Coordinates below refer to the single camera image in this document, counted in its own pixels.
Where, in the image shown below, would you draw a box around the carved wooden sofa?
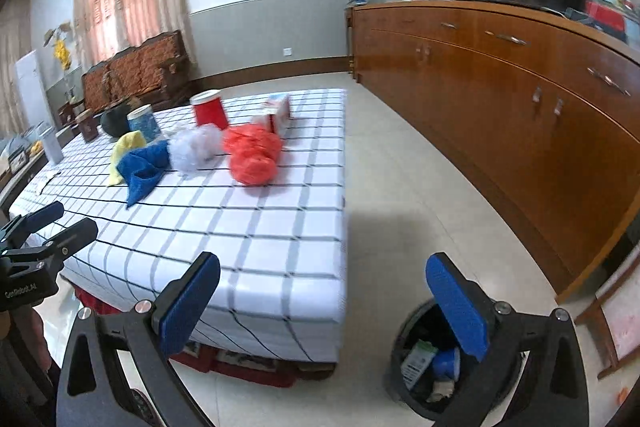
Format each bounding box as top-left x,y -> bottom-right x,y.
80,31 -> 191,112

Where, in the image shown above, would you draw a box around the wooden side table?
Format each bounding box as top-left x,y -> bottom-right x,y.
575,247 -> 640,380

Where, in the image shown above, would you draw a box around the wooden sideboard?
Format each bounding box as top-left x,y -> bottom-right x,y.
345,0 -> 640,303

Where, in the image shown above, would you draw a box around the pink and white box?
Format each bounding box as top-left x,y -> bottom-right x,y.
602,279 -> 640,360

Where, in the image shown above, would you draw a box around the white tall container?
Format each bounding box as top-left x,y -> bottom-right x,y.
36,123 -> 64,165

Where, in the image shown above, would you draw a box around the white standing air conditioner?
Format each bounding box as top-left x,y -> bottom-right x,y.
14,49 -> 53,128

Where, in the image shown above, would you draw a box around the red boxes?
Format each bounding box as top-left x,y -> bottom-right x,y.
585,0 -> 631,32

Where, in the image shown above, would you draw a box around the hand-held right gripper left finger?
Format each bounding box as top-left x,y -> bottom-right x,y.
54,251 -> 222,427

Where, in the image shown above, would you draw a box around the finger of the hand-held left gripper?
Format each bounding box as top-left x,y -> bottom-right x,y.
0,201 -> 65,249
0,218 -> 99,271

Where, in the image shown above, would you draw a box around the blue cloth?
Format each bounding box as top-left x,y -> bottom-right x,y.
116,140 -> 171,208

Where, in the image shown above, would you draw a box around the red and white tissue box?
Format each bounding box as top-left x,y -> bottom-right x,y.
250,93 -> 292,138

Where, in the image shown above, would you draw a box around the green and white carton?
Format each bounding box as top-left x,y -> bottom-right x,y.
401,339 -> 438,392

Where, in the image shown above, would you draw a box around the yellow flowers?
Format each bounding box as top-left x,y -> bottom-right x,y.
44,22 -> 73,70

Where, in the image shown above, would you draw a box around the black trash bin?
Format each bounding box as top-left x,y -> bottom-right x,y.
385,298 -> 526,423

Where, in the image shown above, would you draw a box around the plain blue cup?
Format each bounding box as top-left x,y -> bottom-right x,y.
432,347 -> 462,380

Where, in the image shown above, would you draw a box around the blue patterned cup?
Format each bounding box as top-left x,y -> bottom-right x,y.
126,105 -> 162,142

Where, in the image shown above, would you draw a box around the dark brown jar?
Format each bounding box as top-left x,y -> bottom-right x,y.
75,109 -> 100,142

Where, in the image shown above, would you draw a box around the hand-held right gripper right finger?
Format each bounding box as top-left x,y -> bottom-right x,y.
425,252 -> 591,427

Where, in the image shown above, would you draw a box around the red plastic bag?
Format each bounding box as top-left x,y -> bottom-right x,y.
221,123 -> 284,186

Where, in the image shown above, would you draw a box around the white plastic bag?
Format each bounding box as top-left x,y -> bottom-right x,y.
167,125 -> 224,172

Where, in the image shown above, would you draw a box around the yellow cloth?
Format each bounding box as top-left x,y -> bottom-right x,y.
109,132 -> 148,186

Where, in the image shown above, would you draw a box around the black round object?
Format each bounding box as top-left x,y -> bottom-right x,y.
100,105 -> 132,138

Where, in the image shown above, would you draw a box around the table with checked tablecloth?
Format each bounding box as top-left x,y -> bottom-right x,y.
9,88 -> 349,364

